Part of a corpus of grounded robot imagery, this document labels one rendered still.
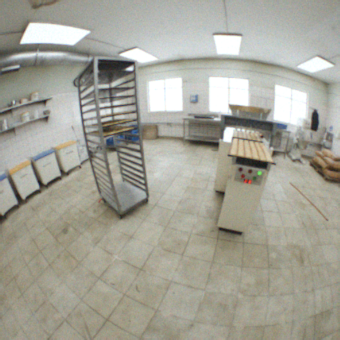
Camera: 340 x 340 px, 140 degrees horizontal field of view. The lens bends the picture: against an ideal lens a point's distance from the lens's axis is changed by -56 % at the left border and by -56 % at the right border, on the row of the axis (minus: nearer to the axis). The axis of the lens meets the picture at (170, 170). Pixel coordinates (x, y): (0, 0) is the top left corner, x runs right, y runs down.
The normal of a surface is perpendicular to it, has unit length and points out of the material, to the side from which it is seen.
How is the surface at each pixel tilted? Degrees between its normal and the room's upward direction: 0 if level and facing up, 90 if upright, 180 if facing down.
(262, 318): 0
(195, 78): 90
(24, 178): 91
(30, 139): 90
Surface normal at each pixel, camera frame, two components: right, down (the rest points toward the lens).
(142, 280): -0.04, -0.90
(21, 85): 0.93, 0.14
